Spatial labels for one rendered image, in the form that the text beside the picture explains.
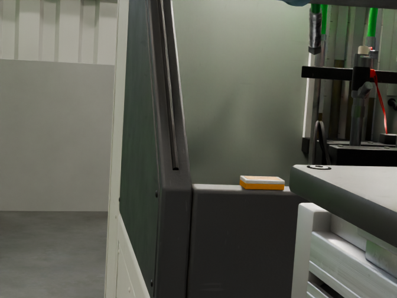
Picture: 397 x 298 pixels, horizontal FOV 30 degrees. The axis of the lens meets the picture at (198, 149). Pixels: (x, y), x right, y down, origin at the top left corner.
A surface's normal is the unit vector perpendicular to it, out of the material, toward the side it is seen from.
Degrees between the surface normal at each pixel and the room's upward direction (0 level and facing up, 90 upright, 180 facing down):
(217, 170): 90
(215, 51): 90
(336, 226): 90
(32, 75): 90
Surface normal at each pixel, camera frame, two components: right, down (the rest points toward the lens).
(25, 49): 0.25, 0.14
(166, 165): 0.17, -0.63
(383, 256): -0.97, -0.03
